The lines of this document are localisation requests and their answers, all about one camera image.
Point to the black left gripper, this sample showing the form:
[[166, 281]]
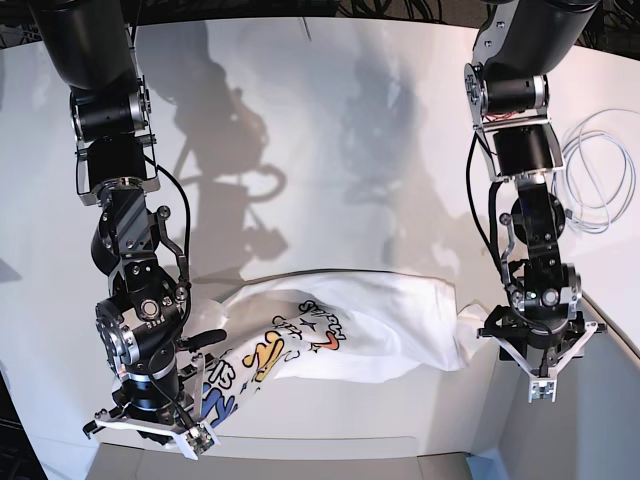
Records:
[[540, 350]]

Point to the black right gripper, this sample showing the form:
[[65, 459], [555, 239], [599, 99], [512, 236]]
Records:
[[163, 402]]

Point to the white printed t-shirt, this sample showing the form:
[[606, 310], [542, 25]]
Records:
[[356, 326]]

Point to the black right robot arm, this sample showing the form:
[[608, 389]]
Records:
[[149, 299]]

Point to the grey partition panel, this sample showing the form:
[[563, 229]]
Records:
[[590, 431]]

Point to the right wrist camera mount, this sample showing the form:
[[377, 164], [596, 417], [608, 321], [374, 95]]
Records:
[[192, 442]]

